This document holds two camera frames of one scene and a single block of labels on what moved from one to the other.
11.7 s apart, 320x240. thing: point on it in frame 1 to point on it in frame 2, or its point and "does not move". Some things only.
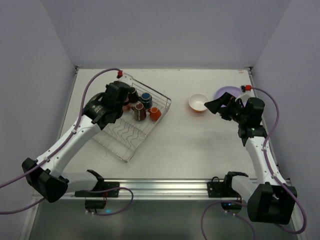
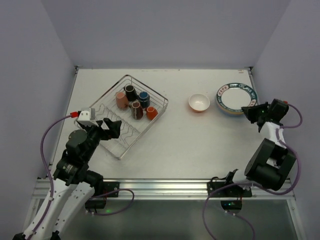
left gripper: x=125 y=100 to x=105 y=129
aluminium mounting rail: x=160 y=189 does not move
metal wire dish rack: x=145 y=107 does not move
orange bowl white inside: x=196 y=102 does not move
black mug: x=133 y=96 does not move
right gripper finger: x=214 y=105 to x=253 y=112
